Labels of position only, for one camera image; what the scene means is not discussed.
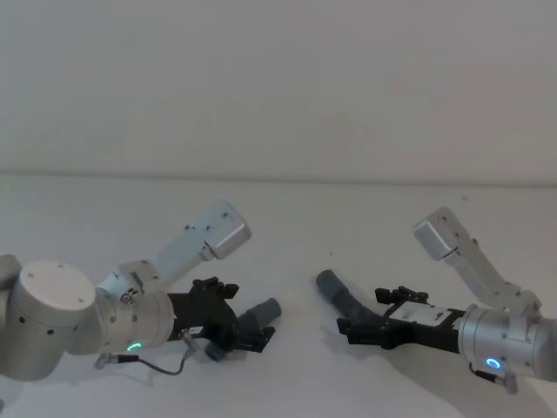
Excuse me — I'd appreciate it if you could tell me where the straight grey plastic pipe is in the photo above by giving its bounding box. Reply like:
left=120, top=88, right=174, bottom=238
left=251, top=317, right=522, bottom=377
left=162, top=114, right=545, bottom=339
left=205, top=297, right=283, bottom=362

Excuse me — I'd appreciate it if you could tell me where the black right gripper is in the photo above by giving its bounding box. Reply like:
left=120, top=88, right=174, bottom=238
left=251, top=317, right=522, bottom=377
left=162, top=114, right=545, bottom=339
left=336, top=285, right=467, bottom=355

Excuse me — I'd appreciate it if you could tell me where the bent grey plastic pipe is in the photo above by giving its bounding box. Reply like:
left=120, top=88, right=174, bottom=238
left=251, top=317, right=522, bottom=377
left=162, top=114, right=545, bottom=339
left=315, top=268, right=388, bottom=327

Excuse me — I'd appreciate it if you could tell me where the white curtain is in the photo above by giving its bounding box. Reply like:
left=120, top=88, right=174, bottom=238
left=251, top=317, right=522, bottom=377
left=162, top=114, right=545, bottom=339
left=0, top=0, right=557, bottom=183

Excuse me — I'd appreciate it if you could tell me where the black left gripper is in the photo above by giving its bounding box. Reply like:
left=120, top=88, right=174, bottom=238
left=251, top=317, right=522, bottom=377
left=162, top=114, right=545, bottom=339
left=166, top=275, right=278, bottom=354

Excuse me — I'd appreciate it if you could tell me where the white table cloth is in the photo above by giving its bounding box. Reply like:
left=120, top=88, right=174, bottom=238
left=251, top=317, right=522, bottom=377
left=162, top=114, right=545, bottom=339
left=0, top=172, right=557, bottom=418

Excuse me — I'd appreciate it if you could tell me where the thin dark wrist cable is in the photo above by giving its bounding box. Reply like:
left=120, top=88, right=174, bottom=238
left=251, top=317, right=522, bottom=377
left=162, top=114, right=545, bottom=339
left=94, top=329, right=206, bottom=376

